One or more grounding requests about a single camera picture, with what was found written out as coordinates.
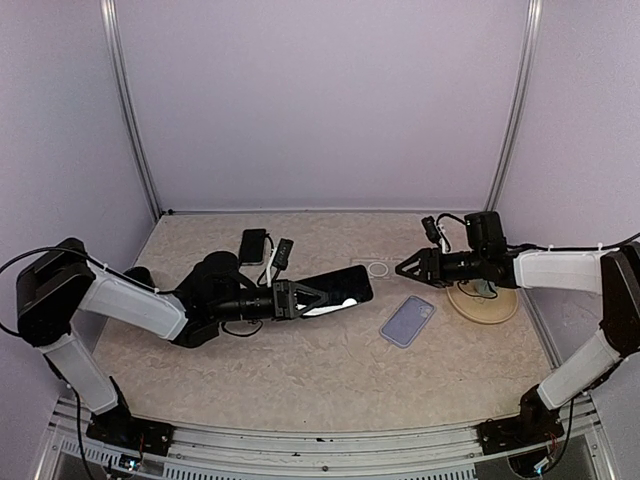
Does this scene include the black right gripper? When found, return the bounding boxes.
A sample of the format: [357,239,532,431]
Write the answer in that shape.
[397,246,487,287]

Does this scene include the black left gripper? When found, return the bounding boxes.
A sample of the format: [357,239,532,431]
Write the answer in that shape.
[212,279,329,322]

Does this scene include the lavender phone case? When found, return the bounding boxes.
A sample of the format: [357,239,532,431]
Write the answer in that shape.
[379,295,436,349]

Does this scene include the clear case with ring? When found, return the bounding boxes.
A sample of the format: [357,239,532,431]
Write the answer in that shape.
[237,227,269,267]

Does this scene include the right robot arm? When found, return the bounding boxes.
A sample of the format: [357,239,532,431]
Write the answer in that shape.
[395,211,639,444]

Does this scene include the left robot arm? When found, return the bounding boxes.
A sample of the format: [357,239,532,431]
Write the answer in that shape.
[14,238,329,445]

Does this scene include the clear case upper horizontal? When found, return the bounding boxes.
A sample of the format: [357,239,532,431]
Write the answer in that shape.
[350,257,401,280]

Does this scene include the beige round plate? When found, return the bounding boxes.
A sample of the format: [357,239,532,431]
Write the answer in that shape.
[446,281,519,325]

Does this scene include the light blue cup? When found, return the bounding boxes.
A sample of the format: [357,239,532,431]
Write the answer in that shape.
[474,280,497,298]

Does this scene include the dark green mug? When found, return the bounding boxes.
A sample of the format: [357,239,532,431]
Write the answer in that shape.
[124,266,156,288]

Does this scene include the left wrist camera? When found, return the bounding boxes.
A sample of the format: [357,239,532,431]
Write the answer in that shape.
[265,238,294,286]

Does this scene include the front aluminium rail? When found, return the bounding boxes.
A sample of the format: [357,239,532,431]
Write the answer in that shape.
[28,398,617,479]

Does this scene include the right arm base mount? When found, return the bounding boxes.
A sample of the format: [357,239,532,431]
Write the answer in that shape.
[476,387,564,455]

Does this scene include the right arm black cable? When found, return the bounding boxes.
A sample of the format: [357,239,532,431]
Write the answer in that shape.
[437,212,640,301]

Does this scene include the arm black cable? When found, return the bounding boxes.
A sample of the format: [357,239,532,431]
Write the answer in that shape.
[437,212,640,301]
[0,234,281,341]

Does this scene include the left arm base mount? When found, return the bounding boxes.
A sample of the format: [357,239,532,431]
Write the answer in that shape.
[86,377,175,457]

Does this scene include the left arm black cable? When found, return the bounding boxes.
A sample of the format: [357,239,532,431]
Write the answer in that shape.
[0,234,281,341]

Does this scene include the right aluminium frame post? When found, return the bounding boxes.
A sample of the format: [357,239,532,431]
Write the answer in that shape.
[484,0,544,210]

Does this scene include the aluminium frame post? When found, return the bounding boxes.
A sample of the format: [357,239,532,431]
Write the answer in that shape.
[100,0,163,222]
[484,0,544,210]

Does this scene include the left aluminium frame post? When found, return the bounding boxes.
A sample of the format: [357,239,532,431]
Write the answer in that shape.
[100,0,163,222]

